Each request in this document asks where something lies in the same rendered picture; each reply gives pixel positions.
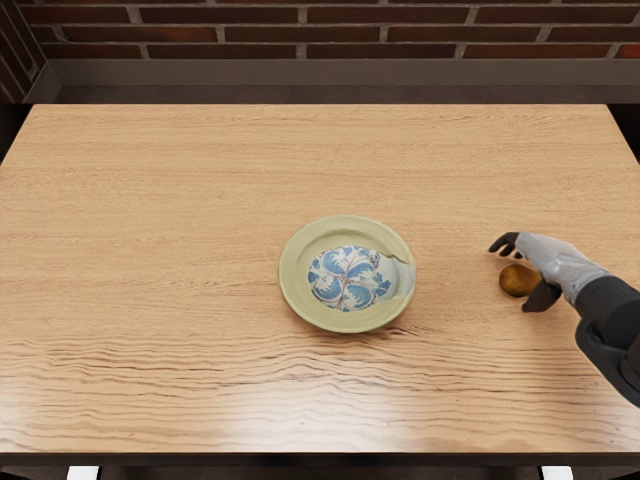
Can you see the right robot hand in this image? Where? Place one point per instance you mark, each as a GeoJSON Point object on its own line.
{"type": "Point", "coordinates": [555, 262]}

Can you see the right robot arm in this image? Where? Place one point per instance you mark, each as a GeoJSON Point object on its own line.
{"type": "Point", "coordinates": [610, 320]}

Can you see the brown yellow round fruit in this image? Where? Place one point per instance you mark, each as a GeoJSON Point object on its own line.
{"type": "Point", "coordinates": [515, 281]}

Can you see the pale green patterned plate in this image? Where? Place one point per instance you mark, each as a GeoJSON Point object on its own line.
{"type": "Point", "coordinates": [347, 274]}

